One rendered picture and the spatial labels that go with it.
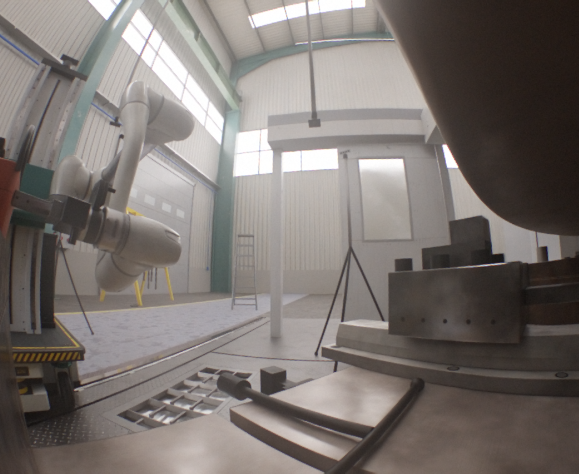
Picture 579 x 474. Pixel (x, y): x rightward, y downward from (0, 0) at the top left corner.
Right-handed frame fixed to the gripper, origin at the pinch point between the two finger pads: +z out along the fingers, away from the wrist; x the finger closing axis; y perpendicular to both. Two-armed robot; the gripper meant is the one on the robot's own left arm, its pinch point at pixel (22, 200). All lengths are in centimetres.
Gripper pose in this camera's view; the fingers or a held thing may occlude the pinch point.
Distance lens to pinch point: 57.0
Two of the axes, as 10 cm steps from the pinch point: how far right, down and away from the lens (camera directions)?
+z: -5.3, -2.6, -8.1
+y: -0.7, 9.6, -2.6
